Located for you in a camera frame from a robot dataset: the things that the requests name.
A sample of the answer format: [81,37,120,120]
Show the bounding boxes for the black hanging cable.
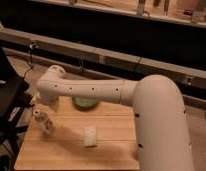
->
[21,39,38,81]

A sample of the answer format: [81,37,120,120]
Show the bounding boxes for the clear plastic bottle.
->
[33,109,53,135]

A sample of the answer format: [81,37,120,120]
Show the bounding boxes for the green bowl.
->
[72,97,98,110]

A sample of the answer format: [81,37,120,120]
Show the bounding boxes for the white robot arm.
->
[36,65,195,171]

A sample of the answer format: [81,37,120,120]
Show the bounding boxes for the white sponge block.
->
[84,127,97,147]

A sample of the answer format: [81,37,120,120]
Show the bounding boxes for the black chair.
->
[0,36,37,171]

